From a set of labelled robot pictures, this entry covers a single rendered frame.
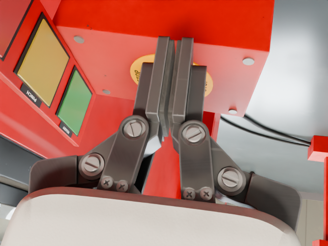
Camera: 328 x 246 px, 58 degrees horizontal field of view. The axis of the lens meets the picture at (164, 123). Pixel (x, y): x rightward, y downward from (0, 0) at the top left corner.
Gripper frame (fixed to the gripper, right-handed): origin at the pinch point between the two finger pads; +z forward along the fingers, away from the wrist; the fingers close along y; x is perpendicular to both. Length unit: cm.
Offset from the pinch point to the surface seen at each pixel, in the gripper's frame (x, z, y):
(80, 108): -12.3, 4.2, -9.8
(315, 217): -349, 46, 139
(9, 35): -0.8, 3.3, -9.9
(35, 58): -3.7, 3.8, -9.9
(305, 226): -352, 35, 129
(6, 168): -23.6, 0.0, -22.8
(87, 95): -12.6, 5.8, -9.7
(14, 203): -36.0, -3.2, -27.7
